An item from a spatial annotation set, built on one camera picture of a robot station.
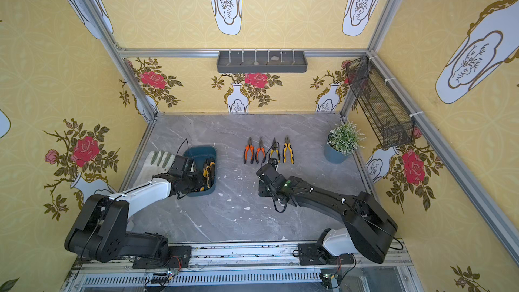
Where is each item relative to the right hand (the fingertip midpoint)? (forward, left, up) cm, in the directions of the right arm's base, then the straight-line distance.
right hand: (262, 189), depth 86 cm
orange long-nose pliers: (+24, +2, -4) cm, 24 cm away
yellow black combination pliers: (+26, -12, -3) cm, 29 cm away
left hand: (+5, +26, -4) cm, 26 cm away
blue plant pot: (+20, -33, -2) cm, 39 cm away
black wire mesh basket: (+25, -55, +15) cm, 63 cm away
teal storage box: (+15, +29, -2) cm, 33 cm away
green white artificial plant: (+21, -36, +10) cm, 43 cm away
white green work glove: (+13, +53, -4) cm, 55 cm away
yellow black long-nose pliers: (+25, -5, -5) cm, 26 cm away
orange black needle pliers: (+25, +9, -5) cm, 27 cm away
